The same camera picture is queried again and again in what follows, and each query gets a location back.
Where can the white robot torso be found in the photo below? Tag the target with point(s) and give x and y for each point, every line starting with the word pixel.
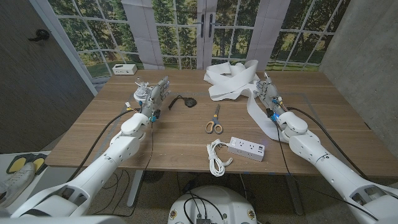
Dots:
pixel 214 202

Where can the grey table leg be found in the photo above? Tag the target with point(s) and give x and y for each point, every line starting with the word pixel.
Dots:
pixel 293 194

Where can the black round ribbed object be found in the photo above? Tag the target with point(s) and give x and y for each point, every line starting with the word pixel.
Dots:
pixel 152 176

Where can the white table leg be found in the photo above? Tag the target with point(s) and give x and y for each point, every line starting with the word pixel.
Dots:
pixel 135 188

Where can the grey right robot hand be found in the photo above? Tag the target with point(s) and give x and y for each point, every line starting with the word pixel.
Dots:
pixel 270 93

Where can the printed window backdrop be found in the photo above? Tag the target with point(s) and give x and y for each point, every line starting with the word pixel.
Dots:
pixel 93 31

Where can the yellow black foot pedal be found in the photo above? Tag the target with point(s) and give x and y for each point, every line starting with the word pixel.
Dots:
pixel 39 163
pixel 18 164

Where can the white outlet box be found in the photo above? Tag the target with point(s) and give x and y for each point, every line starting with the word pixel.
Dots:
pixel 124 69

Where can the white power strip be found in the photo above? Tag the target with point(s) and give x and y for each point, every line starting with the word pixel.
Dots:
pixel 245 148

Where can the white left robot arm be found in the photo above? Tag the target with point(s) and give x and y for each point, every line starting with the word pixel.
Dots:
pixel 124 149

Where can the white sneaker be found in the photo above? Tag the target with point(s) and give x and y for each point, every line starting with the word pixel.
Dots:
pixel 17 183

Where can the white receipt paper strip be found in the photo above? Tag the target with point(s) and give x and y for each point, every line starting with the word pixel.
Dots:
pixel 230 81

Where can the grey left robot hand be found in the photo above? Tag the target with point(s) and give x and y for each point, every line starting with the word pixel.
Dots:
pixel 154 99

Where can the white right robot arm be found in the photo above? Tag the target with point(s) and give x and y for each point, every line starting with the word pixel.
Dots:
pixel 308 146

